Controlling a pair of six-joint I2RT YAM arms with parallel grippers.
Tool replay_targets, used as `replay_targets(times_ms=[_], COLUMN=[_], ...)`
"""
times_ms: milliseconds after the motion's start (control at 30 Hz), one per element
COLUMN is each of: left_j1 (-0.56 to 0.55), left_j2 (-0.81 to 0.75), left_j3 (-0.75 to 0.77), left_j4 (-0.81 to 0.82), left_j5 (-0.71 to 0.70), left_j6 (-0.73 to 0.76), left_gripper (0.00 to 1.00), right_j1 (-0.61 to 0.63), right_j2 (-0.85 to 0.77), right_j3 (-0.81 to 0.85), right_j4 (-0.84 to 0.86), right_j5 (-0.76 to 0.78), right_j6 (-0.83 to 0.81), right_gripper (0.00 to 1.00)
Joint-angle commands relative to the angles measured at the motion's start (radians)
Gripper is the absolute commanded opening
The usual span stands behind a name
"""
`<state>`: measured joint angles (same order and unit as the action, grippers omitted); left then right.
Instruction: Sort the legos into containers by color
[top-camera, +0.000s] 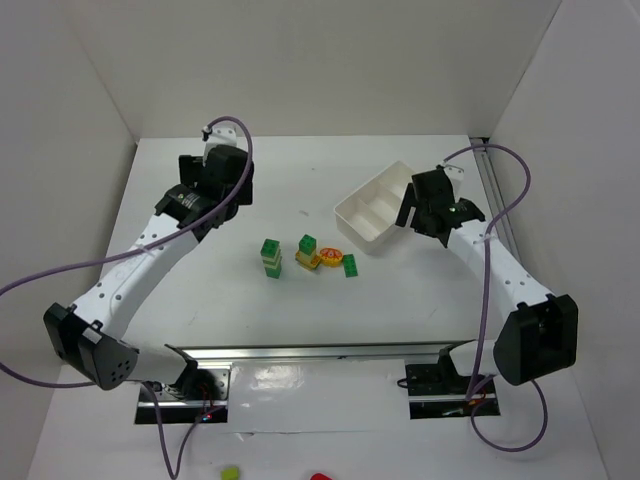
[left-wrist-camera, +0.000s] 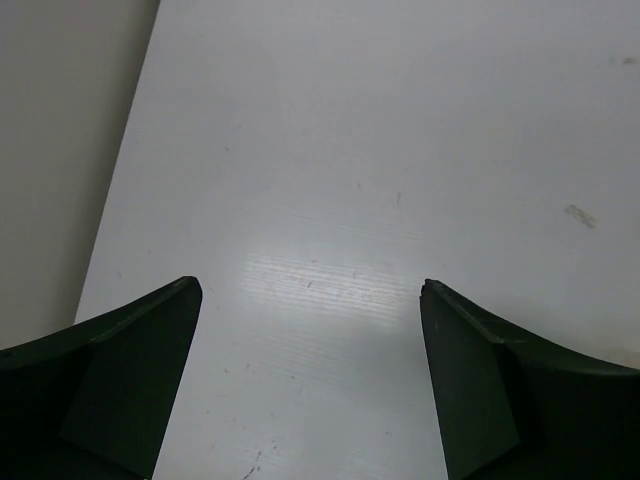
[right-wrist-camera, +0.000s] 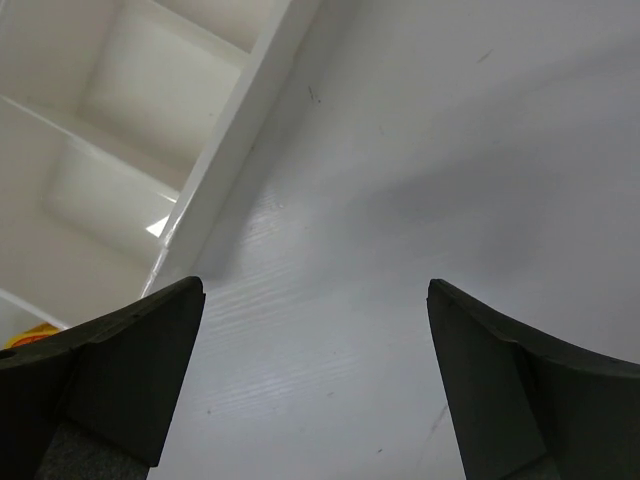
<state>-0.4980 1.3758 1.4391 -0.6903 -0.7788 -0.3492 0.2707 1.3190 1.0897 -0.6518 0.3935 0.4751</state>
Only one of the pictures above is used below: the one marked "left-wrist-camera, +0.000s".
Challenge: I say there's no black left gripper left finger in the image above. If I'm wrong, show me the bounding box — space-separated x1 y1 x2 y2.
1 276 202 479

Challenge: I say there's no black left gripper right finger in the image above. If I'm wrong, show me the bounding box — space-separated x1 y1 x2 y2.
420 280 639 479

